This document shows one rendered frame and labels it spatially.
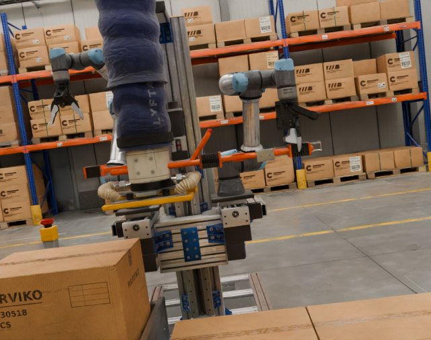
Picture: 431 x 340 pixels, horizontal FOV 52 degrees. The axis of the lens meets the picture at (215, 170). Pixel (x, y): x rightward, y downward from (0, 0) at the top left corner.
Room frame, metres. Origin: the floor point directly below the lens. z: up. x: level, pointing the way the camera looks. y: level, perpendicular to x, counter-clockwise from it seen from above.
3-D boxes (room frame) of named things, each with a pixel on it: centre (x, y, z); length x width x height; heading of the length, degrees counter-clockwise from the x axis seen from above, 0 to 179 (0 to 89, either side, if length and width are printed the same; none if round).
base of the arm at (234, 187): (2.34, -0.07, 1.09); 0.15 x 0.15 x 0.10
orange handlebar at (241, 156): (1.88, 0.06, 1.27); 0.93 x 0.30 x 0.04; 87
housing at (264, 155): (1.75, -0.20, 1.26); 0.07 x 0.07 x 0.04; 87
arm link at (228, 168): (2.35, -0.08, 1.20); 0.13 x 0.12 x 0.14; 101
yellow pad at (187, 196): (1.67, 0.27, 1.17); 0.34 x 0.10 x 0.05; 87
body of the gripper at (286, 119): (1.75, -0.31, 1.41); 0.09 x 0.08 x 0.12; 87
